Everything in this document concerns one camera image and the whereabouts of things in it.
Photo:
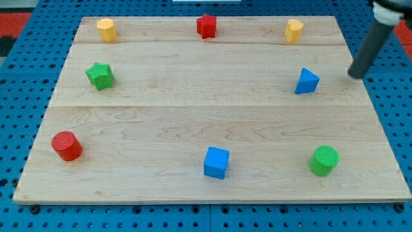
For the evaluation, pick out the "blue triangle block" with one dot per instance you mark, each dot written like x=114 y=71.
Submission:
x=307 y=83

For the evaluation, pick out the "wooden board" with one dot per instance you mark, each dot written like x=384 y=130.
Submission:
x=175 y=94

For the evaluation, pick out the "green star block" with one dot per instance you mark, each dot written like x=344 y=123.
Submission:
x=101 y=76

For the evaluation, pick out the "yellow hexagon block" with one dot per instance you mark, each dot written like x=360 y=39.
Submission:
x=106 y=29

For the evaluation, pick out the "red star block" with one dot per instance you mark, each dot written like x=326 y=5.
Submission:
x=206 y=26

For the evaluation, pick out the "blue cube block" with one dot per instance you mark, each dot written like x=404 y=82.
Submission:
x=215 y=163

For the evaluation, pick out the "robot arm end white collar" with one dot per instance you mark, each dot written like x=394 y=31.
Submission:
x=391 y=12

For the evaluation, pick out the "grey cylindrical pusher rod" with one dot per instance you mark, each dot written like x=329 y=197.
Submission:
x=370 y=48

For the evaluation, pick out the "green cylinder block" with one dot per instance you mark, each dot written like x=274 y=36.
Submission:
x=323 y=160

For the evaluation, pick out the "red cylinder block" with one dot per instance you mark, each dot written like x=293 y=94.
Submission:
x=66 y=146

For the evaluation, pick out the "yellow heart block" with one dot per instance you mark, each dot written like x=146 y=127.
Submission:
x=293 y=30

